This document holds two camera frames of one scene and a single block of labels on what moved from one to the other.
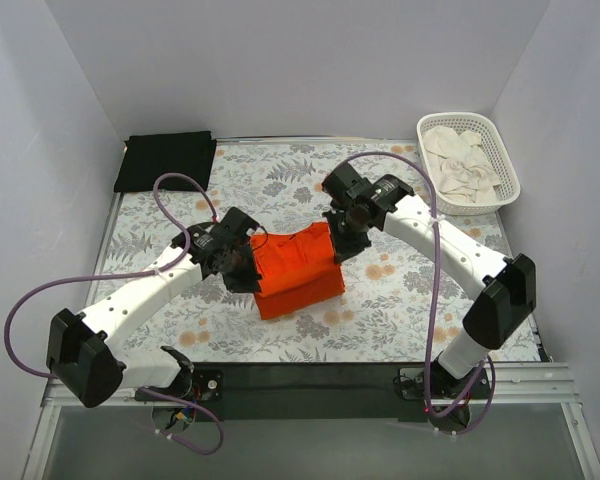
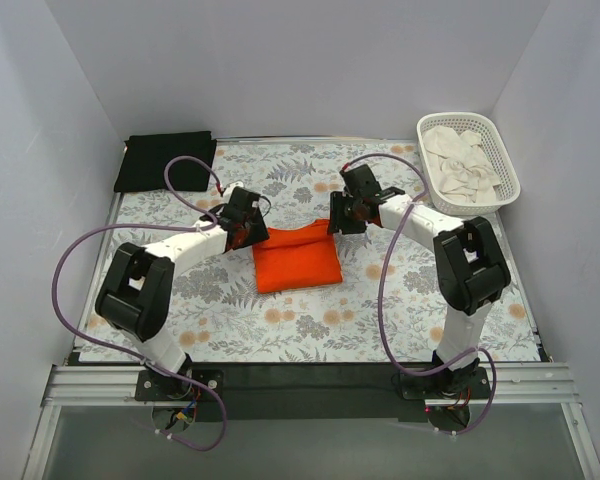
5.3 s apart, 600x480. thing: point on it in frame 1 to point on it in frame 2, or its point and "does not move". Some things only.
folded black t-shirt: (147, 157) does not move
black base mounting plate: (354, 391) does not move
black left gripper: (245, 270) to (253, 235)
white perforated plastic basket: (472, 170) does not move
